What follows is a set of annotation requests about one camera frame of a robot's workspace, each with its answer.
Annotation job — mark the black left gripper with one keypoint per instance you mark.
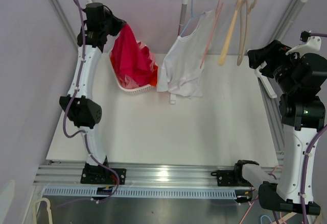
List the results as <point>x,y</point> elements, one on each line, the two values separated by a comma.
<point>118,23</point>

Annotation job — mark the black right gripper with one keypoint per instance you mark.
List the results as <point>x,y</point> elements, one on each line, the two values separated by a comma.
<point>275,52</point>

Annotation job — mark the cream hanger of crimson shirt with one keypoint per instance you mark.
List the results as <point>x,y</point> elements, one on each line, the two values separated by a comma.
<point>244,10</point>

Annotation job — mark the cream wooden hanger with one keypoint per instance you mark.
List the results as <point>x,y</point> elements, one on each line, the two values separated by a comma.
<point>227,42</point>

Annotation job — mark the crimson t shirt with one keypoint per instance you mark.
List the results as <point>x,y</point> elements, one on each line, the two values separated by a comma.
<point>125,44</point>

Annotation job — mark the orange t shirt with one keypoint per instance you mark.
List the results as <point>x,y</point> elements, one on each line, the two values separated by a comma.
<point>135,72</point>

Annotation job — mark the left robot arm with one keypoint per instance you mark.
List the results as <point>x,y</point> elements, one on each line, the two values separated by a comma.
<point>81,114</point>

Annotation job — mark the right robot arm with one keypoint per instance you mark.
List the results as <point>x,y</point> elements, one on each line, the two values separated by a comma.
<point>300,77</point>

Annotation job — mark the pale pink t shirt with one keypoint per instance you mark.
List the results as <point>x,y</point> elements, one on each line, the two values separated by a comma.
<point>180,71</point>

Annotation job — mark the wooden hanger on floor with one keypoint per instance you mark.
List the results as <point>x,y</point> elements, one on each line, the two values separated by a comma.
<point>311,219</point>

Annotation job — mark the white plastic basket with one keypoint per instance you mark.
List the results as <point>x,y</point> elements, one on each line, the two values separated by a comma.
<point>132,90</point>

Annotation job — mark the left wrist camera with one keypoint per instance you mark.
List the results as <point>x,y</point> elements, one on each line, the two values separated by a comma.
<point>90,2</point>

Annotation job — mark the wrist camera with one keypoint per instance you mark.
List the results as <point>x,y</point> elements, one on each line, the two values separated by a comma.
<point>311,43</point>
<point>90,2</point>

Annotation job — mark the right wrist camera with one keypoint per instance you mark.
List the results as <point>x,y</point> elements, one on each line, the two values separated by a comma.
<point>311,43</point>

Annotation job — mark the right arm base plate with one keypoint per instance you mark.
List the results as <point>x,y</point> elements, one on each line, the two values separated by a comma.
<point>230,178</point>

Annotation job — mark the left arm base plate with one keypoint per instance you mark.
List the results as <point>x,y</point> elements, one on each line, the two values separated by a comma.
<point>97,175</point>

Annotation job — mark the white slotted cable duct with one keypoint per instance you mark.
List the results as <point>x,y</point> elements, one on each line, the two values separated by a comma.
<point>217,194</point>

